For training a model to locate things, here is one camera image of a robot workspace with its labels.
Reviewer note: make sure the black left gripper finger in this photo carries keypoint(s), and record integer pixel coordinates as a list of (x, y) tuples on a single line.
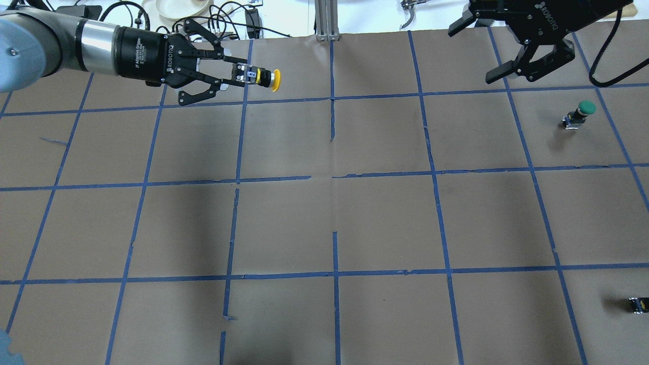
[(231, 94), (210, 43)]

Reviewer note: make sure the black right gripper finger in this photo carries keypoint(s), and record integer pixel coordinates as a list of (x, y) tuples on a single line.
[(562, 53), (521, 65)]

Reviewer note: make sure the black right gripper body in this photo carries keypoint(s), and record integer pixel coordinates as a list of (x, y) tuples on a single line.
[(550, 20)]

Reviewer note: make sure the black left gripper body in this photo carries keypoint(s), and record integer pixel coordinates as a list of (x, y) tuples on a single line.
[(141, 55)]

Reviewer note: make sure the yellow push button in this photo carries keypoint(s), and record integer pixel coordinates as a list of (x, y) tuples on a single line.
[(261, 77)]

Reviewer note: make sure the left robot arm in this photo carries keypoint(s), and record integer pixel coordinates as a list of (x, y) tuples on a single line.
[(38, 43)]

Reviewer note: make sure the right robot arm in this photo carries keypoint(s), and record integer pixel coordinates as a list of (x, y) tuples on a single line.
[(545, 49)]

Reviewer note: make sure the green push button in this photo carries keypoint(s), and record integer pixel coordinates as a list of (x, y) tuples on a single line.
[(575, 119)]

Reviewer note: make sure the black button at edge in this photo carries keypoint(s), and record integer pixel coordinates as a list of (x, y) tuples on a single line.
[(639, 305)]

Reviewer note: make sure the black power adapter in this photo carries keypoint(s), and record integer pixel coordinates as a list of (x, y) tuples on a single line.
[(253, 23)]

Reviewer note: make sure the aluminium frame post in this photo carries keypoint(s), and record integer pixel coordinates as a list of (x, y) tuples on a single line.
[(326, 21)]

